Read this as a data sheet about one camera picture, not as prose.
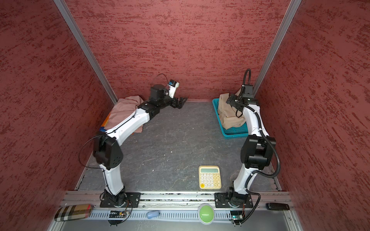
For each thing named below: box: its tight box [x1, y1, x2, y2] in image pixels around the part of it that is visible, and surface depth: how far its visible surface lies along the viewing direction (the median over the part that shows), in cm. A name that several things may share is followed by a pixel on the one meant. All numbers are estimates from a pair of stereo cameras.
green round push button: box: [197, 203, 215, 225], surface depth 71 cm
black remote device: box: [265, 202, 290, 210], surface depth 72 cm
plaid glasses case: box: [54, 204, 93, 222], surface depth 70 cm
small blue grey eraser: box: [146, 210, 160, 219], surface depth 70 cm
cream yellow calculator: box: [198, 165, 223, 190], surface depth 81 cm
